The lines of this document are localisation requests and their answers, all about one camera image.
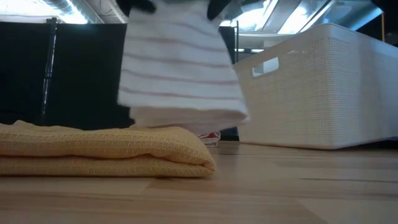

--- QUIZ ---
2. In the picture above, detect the white striped towel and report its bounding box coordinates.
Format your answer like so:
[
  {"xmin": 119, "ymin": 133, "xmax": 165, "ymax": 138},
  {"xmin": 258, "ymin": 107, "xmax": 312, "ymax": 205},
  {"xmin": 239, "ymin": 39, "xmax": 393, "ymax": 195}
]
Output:
[{"xmin": 116, "ymin": 0, "xmax": 251, "ymax": 135}]

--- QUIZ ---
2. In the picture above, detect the orange grid-pattern towel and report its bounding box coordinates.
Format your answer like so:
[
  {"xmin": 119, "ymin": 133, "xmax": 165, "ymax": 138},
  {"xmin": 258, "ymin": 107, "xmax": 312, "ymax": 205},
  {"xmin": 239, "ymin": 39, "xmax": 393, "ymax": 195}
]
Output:
[{"xmin": 198, "ymin": 131, "xmax": 222, "ymax": 148}]

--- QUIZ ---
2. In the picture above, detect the white plastic basket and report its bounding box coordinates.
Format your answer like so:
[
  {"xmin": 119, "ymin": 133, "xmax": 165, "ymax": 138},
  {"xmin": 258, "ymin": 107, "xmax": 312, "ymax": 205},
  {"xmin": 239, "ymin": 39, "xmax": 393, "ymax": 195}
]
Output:
[{"xmin": 232, "ymin": 22, "xmax": 398, "ymax": 151}]

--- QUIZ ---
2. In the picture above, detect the plain yellow towel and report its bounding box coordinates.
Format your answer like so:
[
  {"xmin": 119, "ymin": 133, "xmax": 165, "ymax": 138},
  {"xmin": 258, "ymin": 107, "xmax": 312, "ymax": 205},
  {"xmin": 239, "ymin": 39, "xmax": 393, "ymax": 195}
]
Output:
[{"xmin": 0, "ymin": 119, "xmax": 217, "ymax": 179}]

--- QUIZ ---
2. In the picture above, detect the black partition panel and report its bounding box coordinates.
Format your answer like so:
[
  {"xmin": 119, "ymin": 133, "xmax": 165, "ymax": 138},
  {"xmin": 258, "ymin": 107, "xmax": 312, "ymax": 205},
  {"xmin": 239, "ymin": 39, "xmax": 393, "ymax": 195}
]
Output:
[
  {"xmin": 0, "ymin": 18, "xmax": 52, "ymax": 126},
  {"xmin": 46, "ymin": 18, "xmax": 135, "ymax": 131},
  {"xmin": 218, "ymin": 20, "xmax": 239, "ymax": 65}
]

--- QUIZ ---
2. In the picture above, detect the black slanted beam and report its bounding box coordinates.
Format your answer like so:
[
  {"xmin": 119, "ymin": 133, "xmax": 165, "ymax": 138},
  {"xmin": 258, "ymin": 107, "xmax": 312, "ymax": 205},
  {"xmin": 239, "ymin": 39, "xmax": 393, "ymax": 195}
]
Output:
[{"xmin": 354, "ymin": 0, "xmax": 398, "ymax": 48}]

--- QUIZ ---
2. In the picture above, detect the black aluminium table frame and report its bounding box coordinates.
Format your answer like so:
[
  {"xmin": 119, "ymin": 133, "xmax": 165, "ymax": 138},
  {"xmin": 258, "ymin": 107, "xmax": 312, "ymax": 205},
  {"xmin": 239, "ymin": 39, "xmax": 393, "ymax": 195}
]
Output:
[{"xmin": 219, "ymin": 126, "xmax": 398, "ymax": 149}]

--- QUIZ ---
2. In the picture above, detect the yellow cable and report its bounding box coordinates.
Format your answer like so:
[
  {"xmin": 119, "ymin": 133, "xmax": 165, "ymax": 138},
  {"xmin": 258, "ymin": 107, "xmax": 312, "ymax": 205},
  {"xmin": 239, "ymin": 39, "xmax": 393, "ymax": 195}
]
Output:
[{"xmin": 380, "ymin": 11, "xmax": 386, "ymax": 43}]

